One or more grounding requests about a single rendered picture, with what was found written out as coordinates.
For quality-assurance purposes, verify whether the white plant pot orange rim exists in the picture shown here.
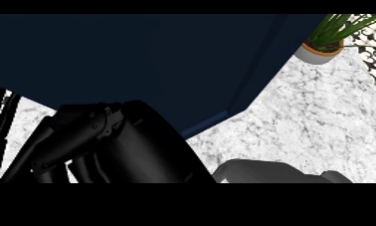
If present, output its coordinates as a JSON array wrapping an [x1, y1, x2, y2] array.
[[292, 37, 347, 66]]

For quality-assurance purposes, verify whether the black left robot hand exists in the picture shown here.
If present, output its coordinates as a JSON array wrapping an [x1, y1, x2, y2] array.
[[0, 100, 217, 184]]

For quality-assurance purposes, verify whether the black wire basket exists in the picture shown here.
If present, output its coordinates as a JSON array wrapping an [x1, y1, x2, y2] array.
[[348, 13, 376, 86]]

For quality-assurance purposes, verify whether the green leafy plant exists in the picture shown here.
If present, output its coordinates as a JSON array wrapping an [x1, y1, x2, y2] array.
[[307, 13, 376, 51]]

